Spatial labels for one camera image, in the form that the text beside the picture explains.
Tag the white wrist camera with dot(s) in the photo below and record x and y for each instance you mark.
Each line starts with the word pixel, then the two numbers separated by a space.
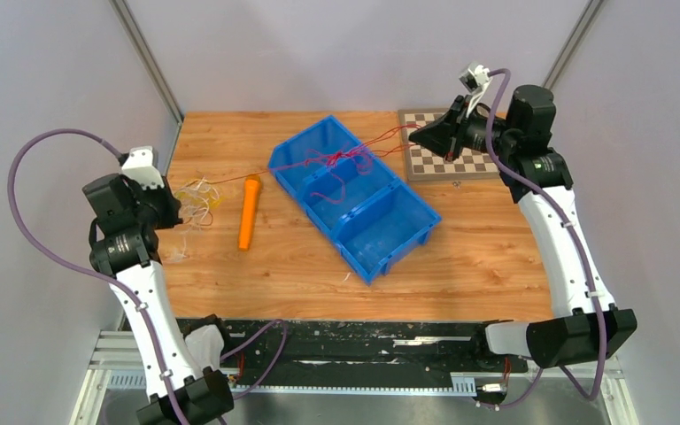
pixel 475 78
pixel 140 166

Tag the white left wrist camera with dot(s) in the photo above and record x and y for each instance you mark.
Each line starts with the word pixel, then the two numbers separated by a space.
pixel 140 166

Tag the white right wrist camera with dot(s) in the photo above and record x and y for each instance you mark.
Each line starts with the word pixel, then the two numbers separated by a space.
pixel 475 78

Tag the blue plastic compartment bin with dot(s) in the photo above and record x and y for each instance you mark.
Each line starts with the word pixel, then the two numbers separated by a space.
pixel 370 215

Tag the orange cylindrical toy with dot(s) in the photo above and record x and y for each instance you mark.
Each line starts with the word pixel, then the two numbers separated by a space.
pixel 251 193

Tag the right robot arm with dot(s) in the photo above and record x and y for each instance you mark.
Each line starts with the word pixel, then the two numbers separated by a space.
pixel 587 325

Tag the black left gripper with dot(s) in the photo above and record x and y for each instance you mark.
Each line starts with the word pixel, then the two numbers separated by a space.
pixel 171 206

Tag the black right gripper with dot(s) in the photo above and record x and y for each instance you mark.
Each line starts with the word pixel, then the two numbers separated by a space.
pixel 444 135

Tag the wooden chessboard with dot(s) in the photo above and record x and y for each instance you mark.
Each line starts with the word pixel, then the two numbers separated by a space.
pixel 421 165

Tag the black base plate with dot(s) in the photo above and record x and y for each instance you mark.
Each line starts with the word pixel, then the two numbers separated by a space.
pixel 418 357

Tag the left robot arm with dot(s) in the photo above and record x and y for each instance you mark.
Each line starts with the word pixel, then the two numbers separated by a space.
pixel 184 384

